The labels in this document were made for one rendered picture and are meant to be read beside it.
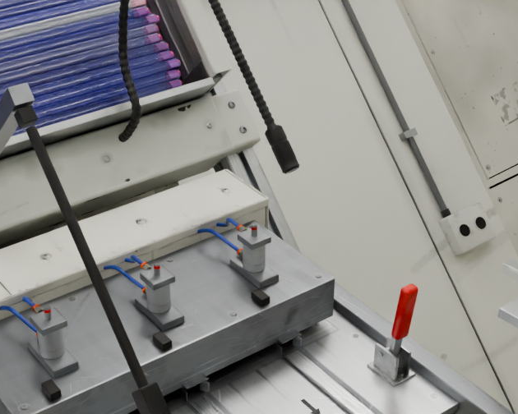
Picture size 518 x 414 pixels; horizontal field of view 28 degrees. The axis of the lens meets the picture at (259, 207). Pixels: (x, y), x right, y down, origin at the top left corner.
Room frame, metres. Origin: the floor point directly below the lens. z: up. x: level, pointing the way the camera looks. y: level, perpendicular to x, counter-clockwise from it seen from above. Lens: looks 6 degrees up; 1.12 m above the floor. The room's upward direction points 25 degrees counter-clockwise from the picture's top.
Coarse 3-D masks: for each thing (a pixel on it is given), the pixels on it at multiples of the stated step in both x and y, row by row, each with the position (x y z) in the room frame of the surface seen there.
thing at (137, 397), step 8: (152, 384) 0.73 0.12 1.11; (136, 392) 0.73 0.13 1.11; (144, 392) 0.72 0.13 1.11; (152, 392) 0.72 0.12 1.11; (160, 392) 0.73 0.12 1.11; (136, 400) 0.73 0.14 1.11; (144, 400) 0.72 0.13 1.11; (152, 400) 0.72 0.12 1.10; (160, 400) 0.73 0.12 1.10; (144, 408) 0.73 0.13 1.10; (152, 408) 0.72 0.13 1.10; (160, 408) 0.73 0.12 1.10; (168, 408) 0.73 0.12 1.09
